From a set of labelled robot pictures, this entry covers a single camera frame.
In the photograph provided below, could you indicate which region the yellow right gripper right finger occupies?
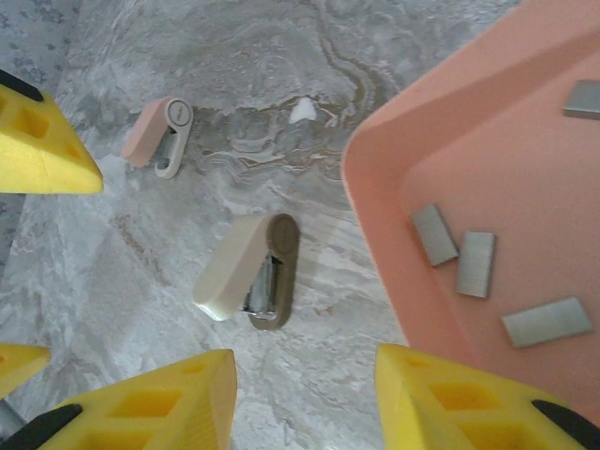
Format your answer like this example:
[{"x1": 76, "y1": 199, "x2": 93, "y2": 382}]
[{"x1": 376, "y1": 343, "x2": 600, "y2": 450}]

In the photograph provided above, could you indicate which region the small white scrap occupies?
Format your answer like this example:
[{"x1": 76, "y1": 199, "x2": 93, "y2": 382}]
[{"x1": 289, "y1": 97, "x2": 319, "y2": 125}]

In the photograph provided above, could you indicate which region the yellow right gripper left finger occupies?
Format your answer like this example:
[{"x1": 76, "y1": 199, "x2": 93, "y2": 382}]
[{"x1": 0, "y1": 348, "x2": 239, "y2": 450}]

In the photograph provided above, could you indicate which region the grey staple strip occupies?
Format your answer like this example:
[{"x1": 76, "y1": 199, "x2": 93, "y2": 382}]
[
  {"x1": 410, "y1": 202, "x2": 459, "y2": 268},
  {"x1": 455, "y1": 230, "x2": 497, "y2": 300},
  {"x1": 500, "y1": 295, "x2": 594, "y2": 349},
  {"x1": 562, "y1": 79, "x2": 600, "y2": 121}
]

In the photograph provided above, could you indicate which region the pink plastic tray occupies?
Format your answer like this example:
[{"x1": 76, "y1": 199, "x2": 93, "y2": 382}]
[{"x1": 340, "y1": 0, "x2": 600, "y2": 426}]

